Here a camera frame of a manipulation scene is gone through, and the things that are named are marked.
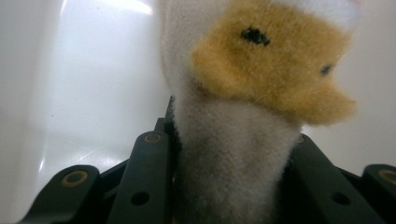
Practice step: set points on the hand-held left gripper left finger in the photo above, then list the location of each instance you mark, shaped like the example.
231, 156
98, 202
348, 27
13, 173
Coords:
171, 124

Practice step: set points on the white fluffy duck sock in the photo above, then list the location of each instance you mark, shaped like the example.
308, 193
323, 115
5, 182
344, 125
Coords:
249, 109

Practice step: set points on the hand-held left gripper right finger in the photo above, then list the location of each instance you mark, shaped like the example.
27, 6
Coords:
288, 186

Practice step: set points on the white plastic container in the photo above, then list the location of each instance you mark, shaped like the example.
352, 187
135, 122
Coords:
93, 87

